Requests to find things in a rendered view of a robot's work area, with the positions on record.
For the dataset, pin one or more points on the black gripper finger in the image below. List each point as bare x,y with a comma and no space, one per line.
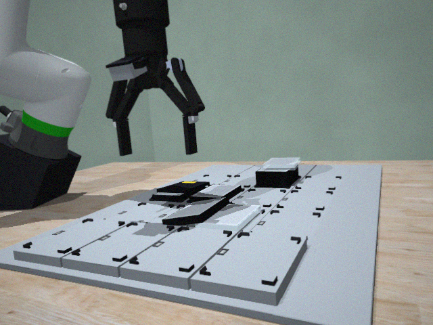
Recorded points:
119,106
190,107

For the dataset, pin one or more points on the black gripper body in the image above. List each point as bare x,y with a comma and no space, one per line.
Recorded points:
147,38

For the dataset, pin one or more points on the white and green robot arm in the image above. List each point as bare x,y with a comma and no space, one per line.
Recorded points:
54,88

